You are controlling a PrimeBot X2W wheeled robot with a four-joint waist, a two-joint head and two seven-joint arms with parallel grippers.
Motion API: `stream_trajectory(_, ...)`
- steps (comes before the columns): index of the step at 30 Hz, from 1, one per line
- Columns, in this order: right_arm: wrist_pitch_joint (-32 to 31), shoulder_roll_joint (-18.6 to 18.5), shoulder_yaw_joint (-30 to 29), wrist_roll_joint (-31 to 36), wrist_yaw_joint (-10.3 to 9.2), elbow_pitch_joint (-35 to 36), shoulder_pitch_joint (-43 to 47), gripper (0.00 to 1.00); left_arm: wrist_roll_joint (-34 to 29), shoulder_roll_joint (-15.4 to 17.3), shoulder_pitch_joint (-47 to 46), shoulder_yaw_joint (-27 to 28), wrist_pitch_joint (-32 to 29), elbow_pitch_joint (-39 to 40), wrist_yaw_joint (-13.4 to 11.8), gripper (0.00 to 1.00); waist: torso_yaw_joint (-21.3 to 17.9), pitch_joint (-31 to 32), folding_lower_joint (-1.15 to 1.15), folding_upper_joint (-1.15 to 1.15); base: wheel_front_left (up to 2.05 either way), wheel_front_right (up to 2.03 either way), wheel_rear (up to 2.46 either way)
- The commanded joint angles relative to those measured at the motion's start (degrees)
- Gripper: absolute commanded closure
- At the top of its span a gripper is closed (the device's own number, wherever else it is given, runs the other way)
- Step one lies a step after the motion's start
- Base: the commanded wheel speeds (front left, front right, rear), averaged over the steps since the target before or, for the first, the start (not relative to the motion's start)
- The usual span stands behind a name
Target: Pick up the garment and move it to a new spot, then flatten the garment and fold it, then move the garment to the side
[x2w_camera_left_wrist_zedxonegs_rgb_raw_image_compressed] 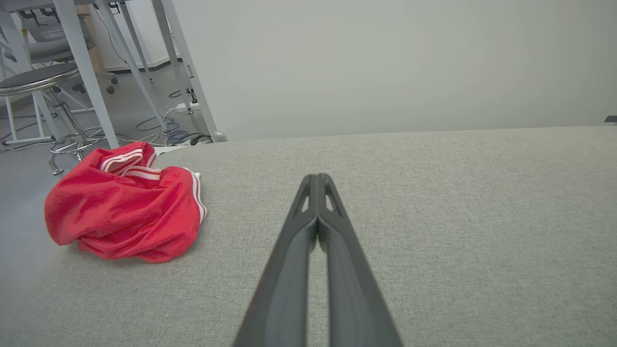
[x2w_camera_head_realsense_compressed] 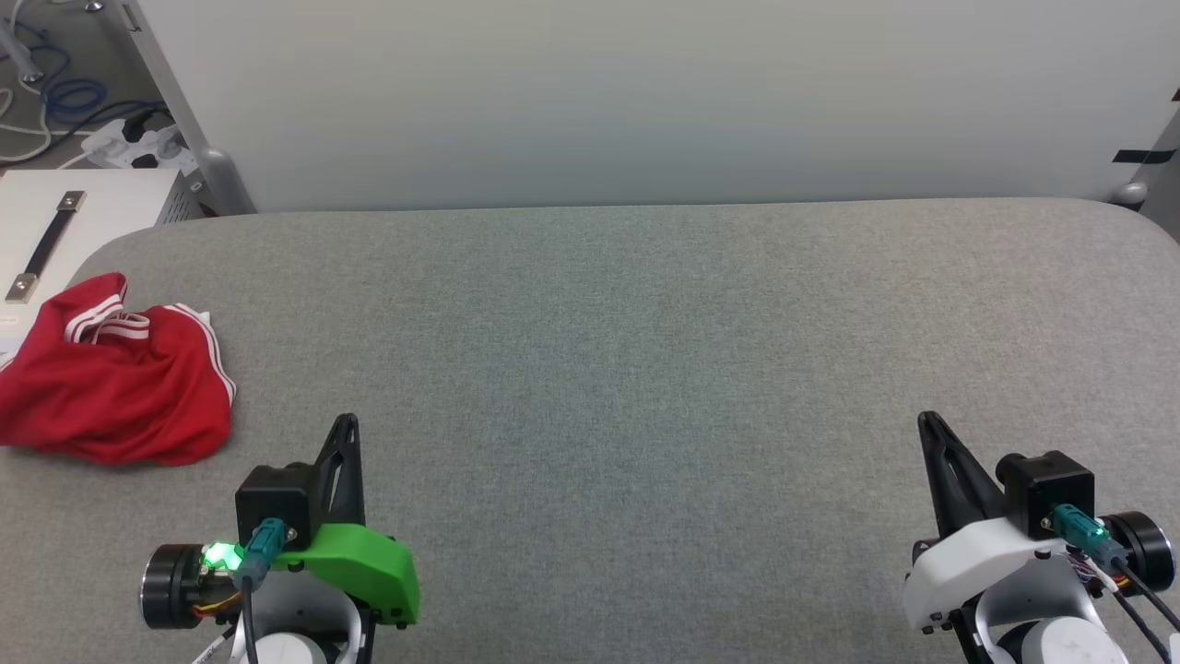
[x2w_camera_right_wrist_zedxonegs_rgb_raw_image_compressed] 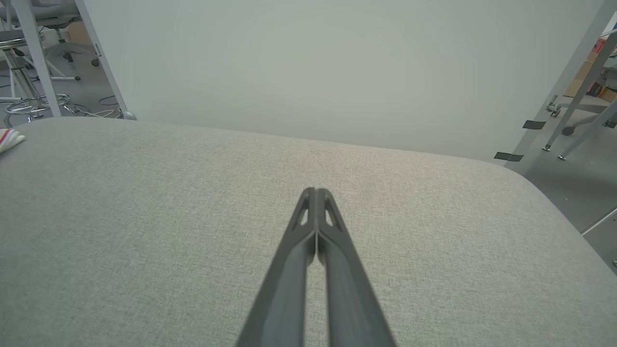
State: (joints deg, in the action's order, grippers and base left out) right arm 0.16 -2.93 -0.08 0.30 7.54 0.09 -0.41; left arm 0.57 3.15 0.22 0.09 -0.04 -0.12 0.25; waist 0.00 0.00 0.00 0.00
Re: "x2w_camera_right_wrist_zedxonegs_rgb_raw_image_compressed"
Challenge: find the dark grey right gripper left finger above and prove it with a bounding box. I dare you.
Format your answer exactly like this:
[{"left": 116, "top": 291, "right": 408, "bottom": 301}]
[{"left": 236, "top": 187, "right": 317, "bottom": 347}]

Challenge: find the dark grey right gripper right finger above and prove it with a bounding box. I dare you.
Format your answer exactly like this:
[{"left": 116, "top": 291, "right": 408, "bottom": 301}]
[{"left": 317, "top": 188, "right": 397, "bottom": 347}]

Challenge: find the white and red cloth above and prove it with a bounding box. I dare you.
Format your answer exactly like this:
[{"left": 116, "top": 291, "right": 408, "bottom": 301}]
[{"left": 0, "top": 128, "right": 26, "bottom": 154}]

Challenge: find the white partition panel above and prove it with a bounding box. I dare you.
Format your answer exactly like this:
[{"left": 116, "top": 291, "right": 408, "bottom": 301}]
[{"left": 75, "top": 0, "right": 605, "bottom": 165}]

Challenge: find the brown cardboard box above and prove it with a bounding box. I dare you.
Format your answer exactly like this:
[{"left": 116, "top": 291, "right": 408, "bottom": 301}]
[{"left": 563, "top": 39, "right": 617, "bottom": 103}]

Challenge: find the white office chair base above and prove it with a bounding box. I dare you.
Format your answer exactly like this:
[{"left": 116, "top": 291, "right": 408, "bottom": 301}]
[{"left": 42, "top": 28, "right": 100, "bottom": 81}]

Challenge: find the chrome bar stool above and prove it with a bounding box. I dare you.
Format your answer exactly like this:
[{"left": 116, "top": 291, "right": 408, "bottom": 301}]
[{"left": 0, "top": 38, "right": 74, "bottom": 127}]

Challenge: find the white table leg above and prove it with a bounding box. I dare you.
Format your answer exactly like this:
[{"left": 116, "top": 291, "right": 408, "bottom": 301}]
[{"left": 11, "top": 0, "right": 62, "bottom": 118}]

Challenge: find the grey metal table frame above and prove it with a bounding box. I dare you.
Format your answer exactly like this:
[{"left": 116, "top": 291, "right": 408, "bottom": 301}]
[{"left": 542, "top": 29, "right": 617, "bottom": 160}]

